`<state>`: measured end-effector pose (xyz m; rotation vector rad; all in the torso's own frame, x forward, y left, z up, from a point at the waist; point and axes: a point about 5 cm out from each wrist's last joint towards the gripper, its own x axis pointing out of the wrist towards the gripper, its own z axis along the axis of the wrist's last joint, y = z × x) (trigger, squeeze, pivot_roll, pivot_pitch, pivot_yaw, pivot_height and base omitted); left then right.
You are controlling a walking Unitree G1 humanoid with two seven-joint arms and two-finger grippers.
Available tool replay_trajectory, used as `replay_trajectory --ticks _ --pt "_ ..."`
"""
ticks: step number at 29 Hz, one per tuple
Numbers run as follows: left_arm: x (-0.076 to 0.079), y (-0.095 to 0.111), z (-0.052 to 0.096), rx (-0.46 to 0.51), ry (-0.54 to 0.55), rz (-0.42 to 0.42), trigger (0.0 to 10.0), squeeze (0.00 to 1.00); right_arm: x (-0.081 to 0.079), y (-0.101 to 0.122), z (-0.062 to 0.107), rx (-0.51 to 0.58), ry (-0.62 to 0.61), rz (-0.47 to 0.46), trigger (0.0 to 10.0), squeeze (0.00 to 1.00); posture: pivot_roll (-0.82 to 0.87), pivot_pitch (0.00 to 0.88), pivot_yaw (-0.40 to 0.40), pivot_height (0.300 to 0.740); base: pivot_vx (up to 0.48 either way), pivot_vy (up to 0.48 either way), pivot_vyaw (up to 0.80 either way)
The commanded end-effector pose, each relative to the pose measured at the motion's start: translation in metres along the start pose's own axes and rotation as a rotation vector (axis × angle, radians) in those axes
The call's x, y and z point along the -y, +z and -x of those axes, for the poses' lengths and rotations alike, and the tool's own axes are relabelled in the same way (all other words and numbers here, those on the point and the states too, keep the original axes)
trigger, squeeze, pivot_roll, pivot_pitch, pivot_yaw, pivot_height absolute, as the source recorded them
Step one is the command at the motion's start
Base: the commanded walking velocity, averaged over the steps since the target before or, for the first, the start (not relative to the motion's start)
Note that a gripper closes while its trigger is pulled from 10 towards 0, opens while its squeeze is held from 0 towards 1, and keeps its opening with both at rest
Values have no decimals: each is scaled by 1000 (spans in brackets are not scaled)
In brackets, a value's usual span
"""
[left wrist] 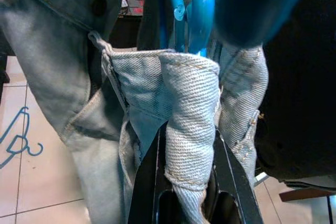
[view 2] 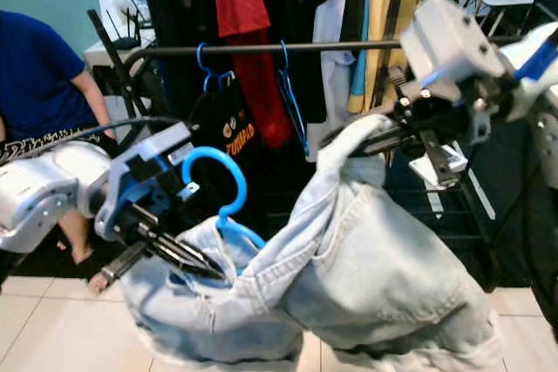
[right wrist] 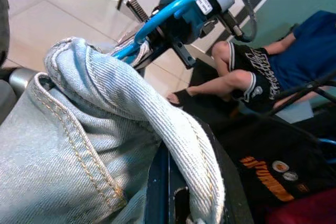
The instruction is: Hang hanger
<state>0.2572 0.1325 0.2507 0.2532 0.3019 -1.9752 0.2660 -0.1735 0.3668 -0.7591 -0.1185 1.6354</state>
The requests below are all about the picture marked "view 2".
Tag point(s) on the black bag orange print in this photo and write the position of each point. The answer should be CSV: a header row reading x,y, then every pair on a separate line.
x,y
218,128

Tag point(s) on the person in blue t-shirt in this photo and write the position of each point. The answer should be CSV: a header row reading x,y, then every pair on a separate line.
x,y
35,67

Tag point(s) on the light denim shorts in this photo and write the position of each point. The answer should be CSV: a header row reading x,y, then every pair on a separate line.
x,y
384,267

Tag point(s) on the black metal clothes rack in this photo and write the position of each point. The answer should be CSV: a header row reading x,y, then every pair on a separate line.
x,y
314,46

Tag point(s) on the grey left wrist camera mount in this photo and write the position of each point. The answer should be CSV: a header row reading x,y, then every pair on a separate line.
x,y
166,141

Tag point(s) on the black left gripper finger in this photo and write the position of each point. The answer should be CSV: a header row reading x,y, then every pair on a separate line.
x,y
173,266
187,252

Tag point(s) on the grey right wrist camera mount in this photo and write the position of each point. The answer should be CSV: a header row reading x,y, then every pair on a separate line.
x,y
445,41

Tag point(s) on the black shirt blue print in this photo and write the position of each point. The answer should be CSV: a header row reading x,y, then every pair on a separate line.
x,y
174,6

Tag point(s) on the white hanging garment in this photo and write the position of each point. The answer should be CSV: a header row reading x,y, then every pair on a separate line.
x,y
331,84

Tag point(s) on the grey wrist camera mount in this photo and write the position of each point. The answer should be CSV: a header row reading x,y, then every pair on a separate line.
x,y
445,41
166,141

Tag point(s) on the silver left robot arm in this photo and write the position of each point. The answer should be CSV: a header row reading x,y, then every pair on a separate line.
x,y
44,193

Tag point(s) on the teal hanging garment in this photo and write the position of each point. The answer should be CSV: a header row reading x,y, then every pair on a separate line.
x,y
359,76

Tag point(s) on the thin blue hanger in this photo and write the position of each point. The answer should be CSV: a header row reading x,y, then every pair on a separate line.
x,y
199,60
284,50

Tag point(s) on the mustard garment orange stripes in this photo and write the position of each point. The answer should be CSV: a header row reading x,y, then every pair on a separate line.
x,y
382,23

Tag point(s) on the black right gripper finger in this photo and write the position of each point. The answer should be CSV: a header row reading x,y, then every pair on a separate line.
x,y
392,125
384,141

